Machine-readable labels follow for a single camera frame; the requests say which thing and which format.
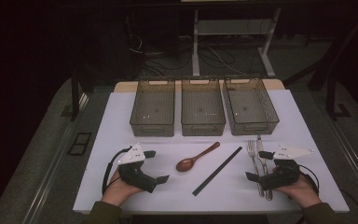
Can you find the brown wooden spoon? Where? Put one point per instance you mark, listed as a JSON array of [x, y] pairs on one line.
[[185, 165]]

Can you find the white metal desk frame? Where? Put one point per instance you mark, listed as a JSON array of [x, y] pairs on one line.
[[195, 46]]

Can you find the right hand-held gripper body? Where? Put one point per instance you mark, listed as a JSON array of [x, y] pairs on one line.
[[281, 177]]

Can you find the silver metal fork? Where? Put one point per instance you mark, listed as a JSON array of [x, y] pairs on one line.
[[251, 149]]

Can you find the metal floor rail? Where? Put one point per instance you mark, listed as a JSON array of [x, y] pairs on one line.
[[53, 168], [352, 157]]

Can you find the person's left hand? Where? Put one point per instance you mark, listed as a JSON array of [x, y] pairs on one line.
[[116, 191]]

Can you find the silver metal knife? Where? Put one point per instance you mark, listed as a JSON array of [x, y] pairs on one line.
[[260, 144]]

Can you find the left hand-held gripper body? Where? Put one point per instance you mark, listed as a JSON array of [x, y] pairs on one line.
[[136, 175]]

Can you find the clear brown plastic bin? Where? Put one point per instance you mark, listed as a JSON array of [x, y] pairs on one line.
[[248, 105], [153, 107], [202, 107]]

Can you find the black chopsticks pair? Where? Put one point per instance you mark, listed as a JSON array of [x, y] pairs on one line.
[[217, 171]]

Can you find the black metal stand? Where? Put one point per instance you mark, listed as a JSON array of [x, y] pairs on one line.
[[74, 99], [331, 99]]

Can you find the white table cover board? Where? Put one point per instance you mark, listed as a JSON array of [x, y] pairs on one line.
[[174, 202]]

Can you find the person's right hand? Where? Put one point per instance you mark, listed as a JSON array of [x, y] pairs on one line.
[[303, 193]]

